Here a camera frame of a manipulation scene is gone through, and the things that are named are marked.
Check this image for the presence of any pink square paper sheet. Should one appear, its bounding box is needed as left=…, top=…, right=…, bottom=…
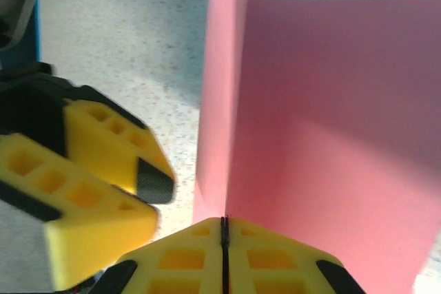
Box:
left=192, top=0, right=441, bottom=294

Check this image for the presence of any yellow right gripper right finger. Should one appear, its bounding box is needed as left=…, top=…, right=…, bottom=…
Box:
left=223, top=216, right=367, bottom=294

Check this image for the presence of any aluminium side rail blue trim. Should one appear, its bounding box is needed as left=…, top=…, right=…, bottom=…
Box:
left=8, top=0, right=44, bottom=67

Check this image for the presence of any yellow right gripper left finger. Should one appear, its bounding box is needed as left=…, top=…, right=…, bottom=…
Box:
left=91, top=216, right=225, bottom=294

